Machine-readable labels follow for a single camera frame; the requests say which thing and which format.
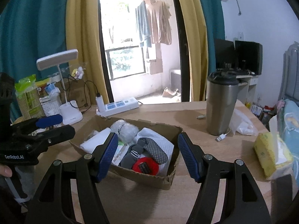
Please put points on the yellow tissue box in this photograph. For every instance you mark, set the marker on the yellow tissue box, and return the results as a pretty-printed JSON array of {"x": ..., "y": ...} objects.
[{"x": 273, "y": 154}]

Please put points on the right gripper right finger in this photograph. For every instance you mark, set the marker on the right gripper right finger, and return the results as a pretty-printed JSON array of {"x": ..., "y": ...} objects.
[{"x": 243, "y": 201}]

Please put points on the brown cardboard carton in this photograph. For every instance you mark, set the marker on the brown cardboard carton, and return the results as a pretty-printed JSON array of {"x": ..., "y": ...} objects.
[{"x": 75, "y": 90}]

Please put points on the white paper towel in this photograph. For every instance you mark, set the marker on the white paper towel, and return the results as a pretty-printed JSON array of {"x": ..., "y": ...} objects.
[{"x": 94, "y": 139}]

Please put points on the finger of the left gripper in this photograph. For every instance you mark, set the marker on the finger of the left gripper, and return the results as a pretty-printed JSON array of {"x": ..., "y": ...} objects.
[
  {"x": 46, "y": 120},
  {"x": 53, "y": 134}
]

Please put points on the white plastic basket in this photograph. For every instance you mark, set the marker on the white plastic basket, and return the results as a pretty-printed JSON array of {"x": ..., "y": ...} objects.
[{"x": 50, "y": 105}]

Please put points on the brown cardboard box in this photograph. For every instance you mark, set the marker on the brown cardboard box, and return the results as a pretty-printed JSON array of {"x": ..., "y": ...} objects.
[{"x": 170, "y": 132}]

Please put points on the hanging teal shirt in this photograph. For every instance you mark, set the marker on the hanging teal shirt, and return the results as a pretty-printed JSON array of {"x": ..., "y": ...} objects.
[{"x": 143, "y": 26}]

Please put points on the grey padded headboard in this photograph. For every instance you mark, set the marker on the grey padded headboard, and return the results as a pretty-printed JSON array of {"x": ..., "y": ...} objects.
[{"x": 289, "y": 85}]

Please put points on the steel travel mug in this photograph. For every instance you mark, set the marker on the steel travel mug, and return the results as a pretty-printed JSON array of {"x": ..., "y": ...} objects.
[{"x": 222, "y": 91}]

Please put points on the grey dotted sock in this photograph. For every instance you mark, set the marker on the grey dotted sock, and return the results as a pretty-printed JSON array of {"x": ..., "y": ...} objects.
[{"x": 147, "y": 146}]

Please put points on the green snack bag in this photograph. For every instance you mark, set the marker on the green snack bag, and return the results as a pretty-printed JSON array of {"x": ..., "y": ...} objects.
[{"x": 28, "y": 98}]

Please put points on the hanging beige shirt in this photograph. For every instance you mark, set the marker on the hanging beige shirt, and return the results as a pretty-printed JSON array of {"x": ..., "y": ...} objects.
[{"x": 158, "y": 16}]

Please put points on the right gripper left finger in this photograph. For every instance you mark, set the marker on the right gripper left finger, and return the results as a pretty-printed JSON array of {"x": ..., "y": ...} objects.
[{"x": 52, "y": 202}]

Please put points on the white tv stand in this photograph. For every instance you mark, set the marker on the white tv stand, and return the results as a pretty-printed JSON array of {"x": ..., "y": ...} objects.
[{"x": 247, "y": 87}]

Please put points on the red round object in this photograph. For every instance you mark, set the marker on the red round object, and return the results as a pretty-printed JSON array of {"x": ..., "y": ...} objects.
[{"x": 146, "y": 165}]

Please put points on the white desk lamp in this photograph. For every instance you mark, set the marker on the white desk lamp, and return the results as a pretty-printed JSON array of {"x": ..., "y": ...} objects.
[{"x": 70, "y": 113}]

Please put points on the clear plastic bag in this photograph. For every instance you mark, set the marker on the clear plastic bag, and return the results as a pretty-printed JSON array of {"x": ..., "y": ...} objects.
[{"x": 242, "y": 124}]

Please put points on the white charger plug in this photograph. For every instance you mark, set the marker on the white charger plug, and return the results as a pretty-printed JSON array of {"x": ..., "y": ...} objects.
[{"x": 100, "y": 103}]

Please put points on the black monitor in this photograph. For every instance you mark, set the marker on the black monitor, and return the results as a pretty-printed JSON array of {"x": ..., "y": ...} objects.
[{"x": 244, "y": 57}]

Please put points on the bubble wrap ball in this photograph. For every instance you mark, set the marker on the bubble wrap ball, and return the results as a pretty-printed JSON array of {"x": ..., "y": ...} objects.
[{"x": 125, "y": 131}]

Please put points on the white dotted cloth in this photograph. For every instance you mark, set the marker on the white dotted cloth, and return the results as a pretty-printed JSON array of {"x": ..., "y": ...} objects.
[{"x": 165, "y": 144}]

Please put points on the white power strip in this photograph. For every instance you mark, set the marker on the white power strip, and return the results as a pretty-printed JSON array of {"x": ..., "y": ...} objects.
[{"x": 119, "y": 107}]

